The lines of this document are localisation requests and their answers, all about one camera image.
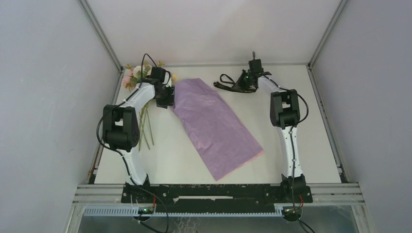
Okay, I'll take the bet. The black ribbon strap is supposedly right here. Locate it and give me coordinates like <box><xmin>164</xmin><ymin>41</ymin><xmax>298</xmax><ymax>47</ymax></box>
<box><xmin>213</xmin><ymin>73</ymin><xmax>258</xmax><ymax>94</ymax></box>

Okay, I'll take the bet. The fake flower bouquet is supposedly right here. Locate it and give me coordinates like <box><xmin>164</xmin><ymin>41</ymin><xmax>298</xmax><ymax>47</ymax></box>
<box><xmin>121</xmin><ymin>61</ymin><xmax>163</xmax><ymax>152</ymax></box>

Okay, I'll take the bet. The purple pink wrapping paper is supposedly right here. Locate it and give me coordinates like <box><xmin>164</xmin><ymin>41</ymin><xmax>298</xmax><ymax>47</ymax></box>
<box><xmin>172</xmin><ymin>78</ymin><xmax>263</xmax><ymax>181</ymax></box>

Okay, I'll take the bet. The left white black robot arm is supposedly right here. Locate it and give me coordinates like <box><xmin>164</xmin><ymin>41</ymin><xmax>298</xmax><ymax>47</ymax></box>
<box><xmin>97</xmin><ymin>67</ymin><xmax>175</xmax><ymax>202</ymax></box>

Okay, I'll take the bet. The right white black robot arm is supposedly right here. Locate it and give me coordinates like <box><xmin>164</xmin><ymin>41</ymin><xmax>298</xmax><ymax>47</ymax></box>
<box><xmin>236</xmin><ymin>58</ymin><xmax>306</xmax><ymax>202</ymax></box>

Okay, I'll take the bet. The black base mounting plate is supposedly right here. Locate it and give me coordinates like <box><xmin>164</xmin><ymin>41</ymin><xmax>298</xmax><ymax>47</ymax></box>
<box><xmin>120</xmin><ymin>183</ymin><xmax>313</xmax><ymax>212</ymax></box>

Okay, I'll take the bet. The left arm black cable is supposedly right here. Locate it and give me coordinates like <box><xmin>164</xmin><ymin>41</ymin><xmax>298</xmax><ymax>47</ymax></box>
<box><xmin>96</xmin><ymin>53</ymin><xmax>171</xmax><ymax>233</ymax></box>

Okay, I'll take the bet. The aluminium frame rail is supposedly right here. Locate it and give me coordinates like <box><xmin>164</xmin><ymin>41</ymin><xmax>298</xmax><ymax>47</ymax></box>
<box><xmin>73</xmin><ymin>183</ymin><xmax>365</xmax><ymax>206</ymax></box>

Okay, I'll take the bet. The white slotted cable duct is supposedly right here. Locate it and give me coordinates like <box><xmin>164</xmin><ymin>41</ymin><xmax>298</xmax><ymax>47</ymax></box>
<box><xmin>84</xmin><ymin>205</ymin><xmax>293</xmax><ymax>217</ymax></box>

